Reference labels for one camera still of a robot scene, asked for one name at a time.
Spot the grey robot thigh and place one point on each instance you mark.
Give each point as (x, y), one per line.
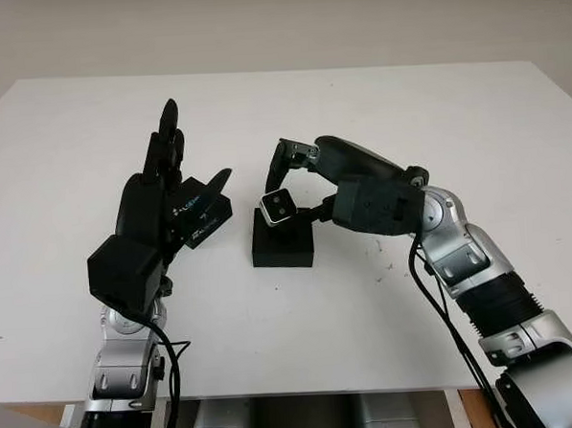
(388, 417)
(220, 426)

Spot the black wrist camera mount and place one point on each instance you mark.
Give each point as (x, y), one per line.
(123, 270)
(377, 207)

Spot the dark robot waist column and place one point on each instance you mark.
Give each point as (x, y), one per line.
(304, 421)

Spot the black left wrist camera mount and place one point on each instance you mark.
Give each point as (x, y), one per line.
(123, 270)

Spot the black camera box base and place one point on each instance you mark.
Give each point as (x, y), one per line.
(283, 247)

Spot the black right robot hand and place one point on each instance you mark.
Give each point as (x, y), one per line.
(355, 160)

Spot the black RealSense box lid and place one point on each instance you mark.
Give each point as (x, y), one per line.
(209, 220)

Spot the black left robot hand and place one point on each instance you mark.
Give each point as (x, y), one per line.
(139, 207)

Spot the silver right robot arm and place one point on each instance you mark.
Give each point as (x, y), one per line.
(501, 289)

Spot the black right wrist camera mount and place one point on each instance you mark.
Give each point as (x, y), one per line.
(377, 207)

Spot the small silver depth camera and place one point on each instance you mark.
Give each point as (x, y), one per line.
(279, 207)

